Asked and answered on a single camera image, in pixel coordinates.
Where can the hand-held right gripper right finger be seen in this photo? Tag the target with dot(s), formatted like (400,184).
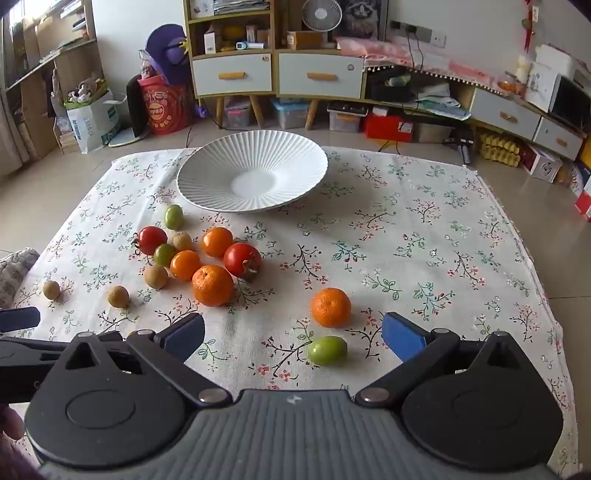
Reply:
(401,334)

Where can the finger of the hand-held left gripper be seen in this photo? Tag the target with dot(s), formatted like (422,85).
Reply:
(27,348)
(18,318)

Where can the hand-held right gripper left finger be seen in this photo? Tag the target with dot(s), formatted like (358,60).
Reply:
(187,334)

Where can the brown longan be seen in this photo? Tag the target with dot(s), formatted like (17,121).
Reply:
(51,289)
(155,276)
(118,296)
(182,241)

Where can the tangerine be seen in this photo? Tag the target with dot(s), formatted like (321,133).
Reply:
(212,285)
(331,307)

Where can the orange cherry tomato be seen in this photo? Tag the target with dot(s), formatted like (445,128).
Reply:
(184,265)
(217,241)

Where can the green jujube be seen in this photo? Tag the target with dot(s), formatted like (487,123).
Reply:
(173,217)
(164,254)
(327,350)

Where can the red tomato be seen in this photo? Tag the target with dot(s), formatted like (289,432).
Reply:
(242,260)
(152,240)

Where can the white ribbed plate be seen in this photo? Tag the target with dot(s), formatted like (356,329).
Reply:
(277,152)

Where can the grey knit cushion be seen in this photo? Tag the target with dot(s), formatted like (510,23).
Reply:
(14,277)

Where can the floral tablecloth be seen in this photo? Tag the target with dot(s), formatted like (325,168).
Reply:
(415,277)

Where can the black handheld device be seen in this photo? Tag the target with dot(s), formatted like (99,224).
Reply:
(464,150)

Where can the flat clear plastic box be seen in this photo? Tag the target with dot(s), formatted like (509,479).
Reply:
(434,133)

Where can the white paper bag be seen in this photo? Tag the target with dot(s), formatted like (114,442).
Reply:
(92,124)

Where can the red box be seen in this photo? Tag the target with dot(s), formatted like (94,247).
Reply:
(383,127)

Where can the yellow egg cartons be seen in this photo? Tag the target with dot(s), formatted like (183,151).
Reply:
(498,147)

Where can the white patterned box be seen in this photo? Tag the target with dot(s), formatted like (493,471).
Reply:
(542,166)

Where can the clear plastic storage box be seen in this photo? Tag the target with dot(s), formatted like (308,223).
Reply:
(288,115)
(346,121)
(238,115)

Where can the red printed bucket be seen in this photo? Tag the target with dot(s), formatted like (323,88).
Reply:
(166,110)

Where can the red white carton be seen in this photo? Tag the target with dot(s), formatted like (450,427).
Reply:
(584,198)

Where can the pile of papers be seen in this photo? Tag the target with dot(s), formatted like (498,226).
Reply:
(438,104)

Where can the black panel on round base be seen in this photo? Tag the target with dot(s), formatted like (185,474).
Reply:
(134,106)

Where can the stuffed toys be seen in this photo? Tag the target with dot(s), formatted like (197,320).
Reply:
(85,90)

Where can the black basket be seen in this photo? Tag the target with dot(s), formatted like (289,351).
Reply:
(388,92)

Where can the low wooden cabinet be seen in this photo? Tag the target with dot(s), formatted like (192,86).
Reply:
(464,99)

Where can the wooden bookshelf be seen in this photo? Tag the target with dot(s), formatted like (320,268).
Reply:
(78,60)

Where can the glass jar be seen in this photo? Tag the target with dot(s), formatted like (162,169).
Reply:
(510,87)

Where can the tall wooden shelf cabinet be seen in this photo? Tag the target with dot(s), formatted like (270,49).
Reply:
(276,69)

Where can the pink cloth with tassels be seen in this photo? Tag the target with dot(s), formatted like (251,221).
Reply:
(388,53)

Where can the black microwave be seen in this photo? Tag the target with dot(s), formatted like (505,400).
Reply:
(570,104)

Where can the white illustrated box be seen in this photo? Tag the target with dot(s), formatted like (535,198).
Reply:
(545,83)

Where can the purple plush toy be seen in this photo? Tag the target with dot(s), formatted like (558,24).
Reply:
(161,46)

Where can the white blue thermometer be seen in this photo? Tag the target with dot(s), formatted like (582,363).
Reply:
(249,45)

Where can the yellow round object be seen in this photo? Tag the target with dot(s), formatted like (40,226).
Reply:
(233,34)

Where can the small white carton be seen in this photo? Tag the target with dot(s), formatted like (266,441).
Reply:
(251,34)

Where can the cardboard box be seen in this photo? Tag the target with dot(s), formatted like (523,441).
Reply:
(304,40)

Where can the framed cat picture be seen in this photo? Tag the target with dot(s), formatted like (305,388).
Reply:
(364,18)

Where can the white appliance box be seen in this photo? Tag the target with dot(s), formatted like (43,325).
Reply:
(201,7)

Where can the white desk fan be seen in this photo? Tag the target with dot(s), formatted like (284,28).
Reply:
(322,14)

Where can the stack of papers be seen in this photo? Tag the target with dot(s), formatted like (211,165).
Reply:
(240,7)

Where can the red hanging ornament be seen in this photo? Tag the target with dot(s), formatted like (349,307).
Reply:
(531,23)

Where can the wall power sockets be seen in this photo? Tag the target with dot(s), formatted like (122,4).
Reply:
(422,33)

